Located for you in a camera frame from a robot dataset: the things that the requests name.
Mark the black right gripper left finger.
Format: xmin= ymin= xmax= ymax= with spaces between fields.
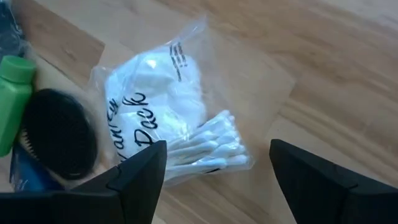
xmin=0 ymin=139 xmax=168 ymax=224

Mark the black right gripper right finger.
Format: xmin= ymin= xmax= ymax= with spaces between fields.
xmin=269 ymin=138 xmax=398 ymax=224

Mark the dark blue shave tube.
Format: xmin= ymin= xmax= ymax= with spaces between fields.
xmin=8 ymin=141 xmax=65 ymax=193

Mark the green Pert shampoo bottle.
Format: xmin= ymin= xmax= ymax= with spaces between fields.
xmin=0 ymin=55 xmax=37 ymax=158

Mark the black oval hair brush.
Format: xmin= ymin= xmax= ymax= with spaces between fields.
xmin=17 ymin=88 xmax=99 ymax=182

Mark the clear vanity pack bag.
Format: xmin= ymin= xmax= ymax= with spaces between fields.
xmin=88 ymin=14 xmax=295 ymax=188

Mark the bagged black hair brush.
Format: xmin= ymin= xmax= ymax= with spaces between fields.
xmin=0 ymin=0 xmax=30 ymax=62

